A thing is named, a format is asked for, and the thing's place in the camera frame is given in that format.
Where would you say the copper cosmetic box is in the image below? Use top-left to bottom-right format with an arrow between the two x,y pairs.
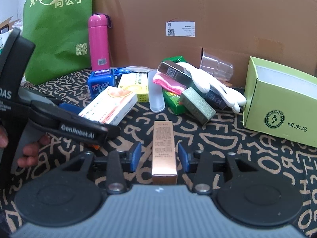
152,121 -> 177,185

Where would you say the white glove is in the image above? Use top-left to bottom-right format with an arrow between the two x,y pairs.
177,62 -> 247,114

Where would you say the pink knitted cloth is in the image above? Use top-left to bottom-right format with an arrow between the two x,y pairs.
153,71 -> 186,96

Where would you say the clear plastic cup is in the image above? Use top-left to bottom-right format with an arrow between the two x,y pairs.
199,51 -> 234,82

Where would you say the person's left hand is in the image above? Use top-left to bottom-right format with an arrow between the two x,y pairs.
1,126 -> 50,168

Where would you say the black patterned rug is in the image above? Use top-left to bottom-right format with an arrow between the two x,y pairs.
0,68 -> 317,238

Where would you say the olive green textured box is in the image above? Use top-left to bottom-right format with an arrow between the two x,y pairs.
180,88 -> 216,126

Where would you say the white orange medicine box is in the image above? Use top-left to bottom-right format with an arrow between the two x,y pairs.
78,86 -> 137,126

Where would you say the green red box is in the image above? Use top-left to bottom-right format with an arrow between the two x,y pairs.
163,89 -> 187,115

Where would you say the dark blue cosmetic box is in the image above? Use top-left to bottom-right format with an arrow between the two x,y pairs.
202,90 -> 227,110

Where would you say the translucent toothbrush case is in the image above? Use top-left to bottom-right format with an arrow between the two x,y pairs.
148,70 -> 165,113

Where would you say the yellow white medicine box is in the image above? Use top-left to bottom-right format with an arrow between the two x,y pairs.
118,73 -> 149,103

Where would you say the blue mentos box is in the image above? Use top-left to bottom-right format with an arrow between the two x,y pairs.
87,69 -> 116,99

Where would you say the blue plastic package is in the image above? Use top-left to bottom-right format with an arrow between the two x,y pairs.
111,66 -> 151,75

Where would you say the dark silver cosmetic box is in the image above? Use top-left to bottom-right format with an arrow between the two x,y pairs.
158,60 -> 194,88

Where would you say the light green storage box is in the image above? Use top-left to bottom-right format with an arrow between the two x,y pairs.
243,57 -> 316,147

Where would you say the green shopping bag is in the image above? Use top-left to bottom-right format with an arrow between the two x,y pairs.
23,0 -> 92,84

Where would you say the pink thermos bottle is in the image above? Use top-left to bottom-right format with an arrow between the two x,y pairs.
88,13 -> 112,71

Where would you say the white shipping label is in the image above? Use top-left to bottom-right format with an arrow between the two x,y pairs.
165,21 -> 196,37

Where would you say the large cardboard box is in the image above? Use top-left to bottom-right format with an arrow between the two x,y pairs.
93,0 -> 316,86

